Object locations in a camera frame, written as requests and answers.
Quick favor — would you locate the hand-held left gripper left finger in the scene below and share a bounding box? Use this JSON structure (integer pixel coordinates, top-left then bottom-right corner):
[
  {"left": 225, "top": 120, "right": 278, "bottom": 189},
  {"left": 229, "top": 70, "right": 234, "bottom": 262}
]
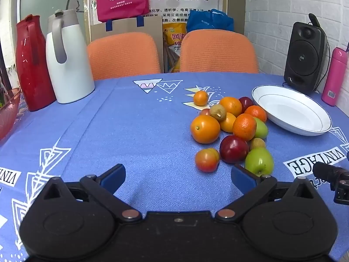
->
[{"left": 41, "top": 164, "right": 143, "bottom": 223}]

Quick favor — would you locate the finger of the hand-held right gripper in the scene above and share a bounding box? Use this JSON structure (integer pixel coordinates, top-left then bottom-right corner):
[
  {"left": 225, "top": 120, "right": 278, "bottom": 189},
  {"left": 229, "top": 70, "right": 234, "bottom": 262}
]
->
[{"left": 313, "top": 162, "right": 349, "bottom": 205}]

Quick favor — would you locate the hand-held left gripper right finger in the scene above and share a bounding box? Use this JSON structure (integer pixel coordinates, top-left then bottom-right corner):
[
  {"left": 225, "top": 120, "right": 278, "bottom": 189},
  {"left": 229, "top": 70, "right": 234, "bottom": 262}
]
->
[{"left": 215, "top": 164, "right": 318, "bottom": 223}]

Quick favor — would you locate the green apple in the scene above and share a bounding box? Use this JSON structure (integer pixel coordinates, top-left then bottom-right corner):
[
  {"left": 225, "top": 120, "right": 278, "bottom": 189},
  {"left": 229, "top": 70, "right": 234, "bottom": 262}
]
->
[
  {"left": 245, "top": 147, "right": 274, "bottom": 177},
  {"left": 253, "top": 117, "right": 269, "bottom": 140}
]

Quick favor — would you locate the dark red apple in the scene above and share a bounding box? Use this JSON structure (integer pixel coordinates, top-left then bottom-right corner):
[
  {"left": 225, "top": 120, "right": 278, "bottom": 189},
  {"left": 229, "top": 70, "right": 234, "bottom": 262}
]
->
[{"left": 219, "top": 135, "right": 250, "bottom": 164}]

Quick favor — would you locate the brown kiwi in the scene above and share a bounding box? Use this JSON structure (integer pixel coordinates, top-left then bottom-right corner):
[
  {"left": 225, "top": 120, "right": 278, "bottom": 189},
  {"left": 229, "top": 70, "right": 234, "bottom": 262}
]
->
[
  {"left": 249, "top": 138, "right": 267, "bottom": 150},
  {"left": 209, "top": 104, "right": 227, "bottom": 121}
]

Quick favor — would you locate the bumpy mandarin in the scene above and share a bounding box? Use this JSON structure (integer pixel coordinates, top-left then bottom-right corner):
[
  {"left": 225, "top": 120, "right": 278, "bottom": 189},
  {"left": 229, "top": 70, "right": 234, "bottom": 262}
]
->
[
  {"left": 245, "top": 105, "right": 267, "bottom": 123},
  {"left": 233, "top": 113, "right": 257, "bottom": 141}
]

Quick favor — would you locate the smooth orange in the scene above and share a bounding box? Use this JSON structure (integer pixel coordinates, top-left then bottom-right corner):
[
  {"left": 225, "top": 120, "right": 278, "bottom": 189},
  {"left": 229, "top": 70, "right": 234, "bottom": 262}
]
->
[
  {"left": 219, "top": 112, "right": 237, "bottom": 133},
  {"left": 219, "top": 97, "right": 243, "bottom": 117}
]

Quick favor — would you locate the large orange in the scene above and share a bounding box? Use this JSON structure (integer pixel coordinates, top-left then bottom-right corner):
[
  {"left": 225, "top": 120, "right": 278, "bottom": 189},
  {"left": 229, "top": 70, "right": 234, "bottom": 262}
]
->
[{"left": 190, "top": 115, "right": 221, "bottom": 144}]

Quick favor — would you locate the white plate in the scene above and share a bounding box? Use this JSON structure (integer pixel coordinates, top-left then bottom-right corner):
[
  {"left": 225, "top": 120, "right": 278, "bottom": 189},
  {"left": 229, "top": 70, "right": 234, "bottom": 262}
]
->
[{"left": 251, "top": 85, "right": 332, "bottom": 136}]

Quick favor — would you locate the dark red plum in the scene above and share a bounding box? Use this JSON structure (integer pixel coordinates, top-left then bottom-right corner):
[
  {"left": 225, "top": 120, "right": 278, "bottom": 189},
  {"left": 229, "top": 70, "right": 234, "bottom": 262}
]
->
[{"left": 239, "top": 97, "right": 254, "bottom": 113}]

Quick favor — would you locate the small tangerine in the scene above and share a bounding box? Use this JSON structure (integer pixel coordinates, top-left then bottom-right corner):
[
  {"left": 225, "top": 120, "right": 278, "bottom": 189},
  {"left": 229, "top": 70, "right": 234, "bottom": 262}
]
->
[{"left": 193, "top": 91, "right": 209, "bottom": 106}]

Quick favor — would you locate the blue printed tablecloth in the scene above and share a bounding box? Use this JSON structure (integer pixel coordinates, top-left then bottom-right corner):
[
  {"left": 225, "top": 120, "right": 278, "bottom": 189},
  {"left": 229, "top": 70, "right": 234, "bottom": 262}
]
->
[{"left": 0, "top": 72, "right": 349, "bottom": 262}]

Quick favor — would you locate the pink bottle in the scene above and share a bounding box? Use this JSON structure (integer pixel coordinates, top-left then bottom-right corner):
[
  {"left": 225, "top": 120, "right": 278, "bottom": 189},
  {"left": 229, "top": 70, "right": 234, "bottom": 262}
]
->
[{"left": 321, "top": 42, "right": 349, "bottom": 107}]

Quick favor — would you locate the black speaker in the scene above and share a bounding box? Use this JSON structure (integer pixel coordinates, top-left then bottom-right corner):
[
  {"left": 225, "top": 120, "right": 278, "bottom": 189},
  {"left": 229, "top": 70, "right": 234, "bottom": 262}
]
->
[{"left": 284, "top": 13, "right": 328, "bottom": 93}]

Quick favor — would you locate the white thermos jug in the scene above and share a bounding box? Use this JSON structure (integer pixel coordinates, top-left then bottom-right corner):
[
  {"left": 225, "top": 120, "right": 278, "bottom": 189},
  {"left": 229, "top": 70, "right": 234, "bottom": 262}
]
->
[{"left": 45, "top": 9, "right": 96, "bottom": 104}]

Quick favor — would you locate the orange chair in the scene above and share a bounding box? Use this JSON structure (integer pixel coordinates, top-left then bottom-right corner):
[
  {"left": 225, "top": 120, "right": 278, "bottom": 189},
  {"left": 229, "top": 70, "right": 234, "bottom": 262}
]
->
[
  {"left": 87, "top": 32, "right": 162, "bottom": 81},
  {"left": 180, "top": 30, "right": 259, "bottom": 74}
]

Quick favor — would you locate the red thermos jug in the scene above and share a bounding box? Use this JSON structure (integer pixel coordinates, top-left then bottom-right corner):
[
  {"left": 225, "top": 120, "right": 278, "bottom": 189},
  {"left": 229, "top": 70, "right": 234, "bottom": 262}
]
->
[{"left": 15, "top": 14, "right": 56, "bottom": 112}]

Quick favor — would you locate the cardboard box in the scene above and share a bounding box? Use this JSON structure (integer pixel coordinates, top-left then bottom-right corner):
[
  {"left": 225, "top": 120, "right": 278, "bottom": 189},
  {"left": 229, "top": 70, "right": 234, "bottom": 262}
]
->
[{"left": 90, "top": 15, "right": 164, "bottom": 73}]

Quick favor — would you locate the yellow printed bag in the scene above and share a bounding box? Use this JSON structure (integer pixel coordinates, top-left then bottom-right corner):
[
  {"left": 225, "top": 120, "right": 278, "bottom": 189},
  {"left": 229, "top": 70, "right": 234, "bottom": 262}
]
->
[{"left": 163, "top": 23, "right": 187, "bottom": 73}]

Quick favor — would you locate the blue plastic bag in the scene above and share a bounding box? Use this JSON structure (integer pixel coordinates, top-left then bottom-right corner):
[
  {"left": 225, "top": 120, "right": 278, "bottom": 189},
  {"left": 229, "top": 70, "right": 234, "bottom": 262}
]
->
[{"left": 186, "top": 9, "right": 234, "bottom": 32}]

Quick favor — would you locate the magenta fabric bag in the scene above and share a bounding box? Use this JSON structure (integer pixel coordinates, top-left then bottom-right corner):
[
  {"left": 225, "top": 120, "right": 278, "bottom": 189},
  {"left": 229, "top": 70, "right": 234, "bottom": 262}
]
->
[{"left": 95, "top": 0, "right": 150, "bottom": 22}]

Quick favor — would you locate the white wall poster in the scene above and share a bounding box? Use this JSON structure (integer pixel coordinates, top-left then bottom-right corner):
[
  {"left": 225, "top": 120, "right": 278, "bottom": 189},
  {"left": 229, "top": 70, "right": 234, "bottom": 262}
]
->
[{"left": 147, "top": 0, "right": 227, "bottom": 30}]

